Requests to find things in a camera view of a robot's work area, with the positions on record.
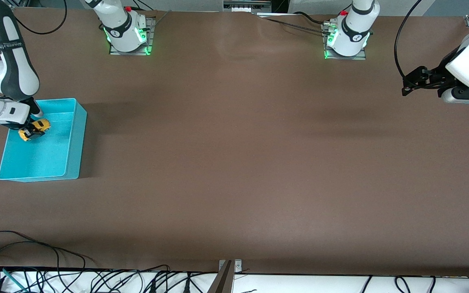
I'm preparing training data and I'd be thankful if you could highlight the yellow beetle toy car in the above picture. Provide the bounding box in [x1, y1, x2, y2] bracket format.
[18, 118, 51, 142]

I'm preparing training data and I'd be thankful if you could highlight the turquoise plastic bin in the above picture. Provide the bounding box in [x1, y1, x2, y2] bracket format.
[0, 98, 88, 182]

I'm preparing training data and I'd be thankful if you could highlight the teal thin stick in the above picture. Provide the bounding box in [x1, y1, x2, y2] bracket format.
[2, 268, 27, 290]

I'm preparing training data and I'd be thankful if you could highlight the grey power strip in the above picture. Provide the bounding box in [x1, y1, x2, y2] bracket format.
[223, 0, 272, 12]

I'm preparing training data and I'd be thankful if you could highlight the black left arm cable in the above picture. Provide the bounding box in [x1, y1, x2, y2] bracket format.
[394, 0, 423, 81]

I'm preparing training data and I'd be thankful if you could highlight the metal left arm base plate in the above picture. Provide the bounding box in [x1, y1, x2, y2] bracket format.
[323, 22, 368, 61]

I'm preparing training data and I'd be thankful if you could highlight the black looping arm cable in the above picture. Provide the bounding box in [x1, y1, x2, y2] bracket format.
[13, 0, 68, 35]

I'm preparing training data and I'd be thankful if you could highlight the long black table cable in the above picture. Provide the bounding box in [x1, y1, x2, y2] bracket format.
[0, 231, 86, 271]
[0, 241, 61, 271]

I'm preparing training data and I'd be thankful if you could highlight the thick black base cable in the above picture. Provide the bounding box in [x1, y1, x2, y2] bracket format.
[291, 11, 331, 27]

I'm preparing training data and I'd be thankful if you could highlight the thin grey cable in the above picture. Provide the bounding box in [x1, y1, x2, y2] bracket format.
[259, 16, 327, 35]

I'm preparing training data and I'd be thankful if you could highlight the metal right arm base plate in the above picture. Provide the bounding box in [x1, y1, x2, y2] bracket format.
[109, 16, 156, 56]

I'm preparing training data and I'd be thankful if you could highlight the black looped floor cable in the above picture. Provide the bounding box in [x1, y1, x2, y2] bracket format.
[394, 276, 411, 293]

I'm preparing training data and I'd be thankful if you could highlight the dark grey camera pole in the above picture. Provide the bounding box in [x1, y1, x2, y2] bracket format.
[207, 260, 233, 293]

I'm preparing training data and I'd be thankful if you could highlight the silver metal bracket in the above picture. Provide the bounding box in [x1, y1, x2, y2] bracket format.
[218, 259, 243, 274]

